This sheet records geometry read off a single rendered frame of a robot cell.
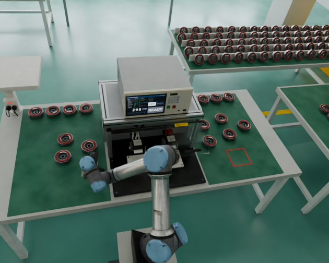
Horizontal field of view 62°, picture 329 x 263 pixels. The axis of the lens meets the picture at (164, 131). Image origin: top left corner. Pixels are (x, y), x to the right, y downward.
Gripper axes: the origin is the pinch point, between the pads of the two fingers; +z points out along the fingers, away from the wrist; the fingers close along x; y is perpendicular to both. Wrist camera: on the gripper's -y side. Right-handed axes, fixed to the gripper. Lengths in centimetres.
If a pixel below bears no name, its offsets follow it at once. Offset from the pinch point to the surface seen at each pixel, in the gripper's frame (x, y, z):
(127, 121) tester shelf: 17.1, -31.4, -13.4
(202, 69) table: 84, -130, 65
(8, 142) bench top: -67, -18, 25
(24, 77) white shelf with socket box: -54, -54, -10
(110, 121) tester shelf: 6.4, -30.0, -14.0
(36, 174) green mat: -39.3, 4.0, 13.8
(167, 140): 46, -28, 4
